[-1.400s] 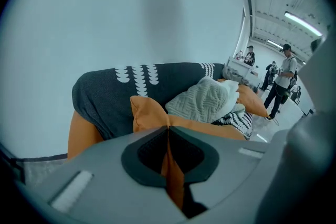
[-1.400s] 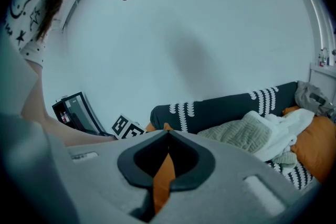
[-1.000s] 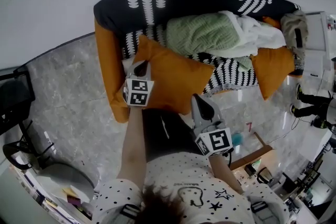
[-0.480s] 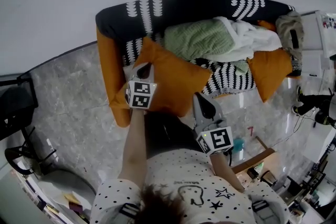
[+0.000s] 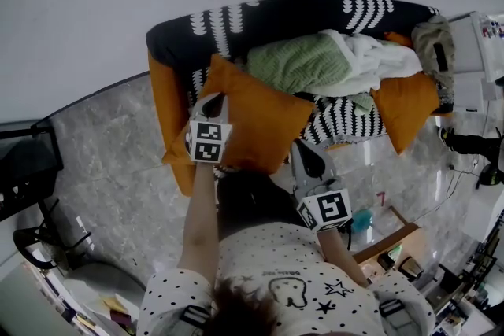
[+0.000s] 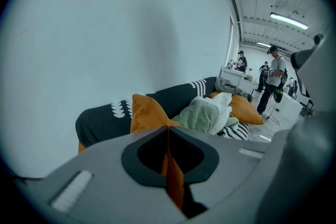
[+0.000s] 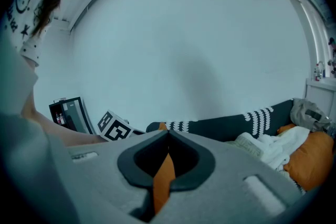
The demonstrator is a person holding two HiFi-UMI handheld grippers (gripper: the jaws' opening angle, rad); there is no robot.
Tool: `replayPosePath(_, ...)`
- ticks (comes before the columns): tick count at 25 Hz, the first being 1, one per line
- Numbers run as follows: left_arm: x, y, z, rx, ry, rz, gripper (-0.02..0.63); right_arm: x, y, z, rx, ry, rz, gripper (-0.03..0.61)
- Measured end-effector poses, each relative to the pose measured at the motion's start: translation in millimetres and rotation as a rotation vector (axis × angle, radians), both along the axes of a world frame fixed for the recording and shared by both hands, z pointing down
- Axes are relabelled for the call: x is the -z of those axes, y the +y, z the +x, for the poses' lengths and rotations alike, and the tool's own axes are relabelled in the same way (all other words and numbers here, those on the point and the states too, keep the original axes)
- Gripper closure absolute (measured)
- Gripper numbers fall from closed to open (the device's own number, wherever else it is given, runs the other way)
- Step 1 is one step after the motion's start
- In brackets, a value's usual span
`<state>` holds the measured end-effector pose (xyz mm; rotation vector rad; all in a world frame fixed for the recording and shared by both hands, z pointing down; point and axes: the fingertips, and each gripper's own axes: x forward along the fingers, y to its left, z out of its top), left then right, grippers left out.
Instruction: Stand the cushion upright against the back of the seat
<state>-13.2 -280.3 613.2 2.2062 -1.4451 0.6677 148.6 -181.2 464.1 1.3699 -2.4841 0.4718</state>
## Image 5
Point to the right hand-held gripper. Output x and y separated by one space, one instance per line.
327 208

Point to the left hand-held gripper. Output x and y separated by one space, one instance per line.
206 143

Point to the large orange cushion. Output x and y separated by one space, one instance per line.
260 118

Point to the small orange cushion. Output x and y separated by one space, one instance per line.
405 106

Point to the person's right forearm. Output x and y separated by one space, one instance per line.
338 252

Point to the person's left forearm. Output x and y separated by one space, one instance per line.
201 220

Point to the orange sofa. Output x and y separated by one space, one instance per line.
165 102

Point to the person's black trousers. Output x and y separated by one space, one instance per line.
256 204

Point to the teal fluffy slipper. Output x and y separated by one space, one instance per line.
362 220

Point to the pale green cloth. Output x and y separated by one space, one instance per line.
363 102

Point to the person's spotted white shirt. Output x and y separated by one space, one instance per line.
267 259

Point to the green knitted blanket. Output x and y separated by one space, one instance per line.
295 63

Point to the round wooden table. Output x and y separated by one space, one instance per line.
388 242

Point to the white fluffy blanket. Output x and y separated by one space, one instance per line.
386 59

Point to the black kettle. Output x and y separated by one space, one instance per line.
410 268

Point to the grey jacket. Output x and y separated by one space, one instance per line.
425 39

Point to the black glass cabinet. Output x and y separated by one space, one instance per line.
27 169

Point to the grey round pouf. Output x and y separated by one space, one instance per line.
110 279

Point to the white desk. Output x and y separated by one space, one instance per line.
468 47

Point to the black metal chair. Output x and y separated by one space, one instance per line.
55 252

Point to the white egg-shaped plush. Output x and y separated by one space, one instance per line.
102 303

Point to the dark red book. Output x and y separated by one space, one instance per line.
118 318

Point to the white side counter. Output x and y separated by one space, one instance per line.
23 303

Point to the dark shelf frame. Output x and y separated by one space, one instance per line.
468 279

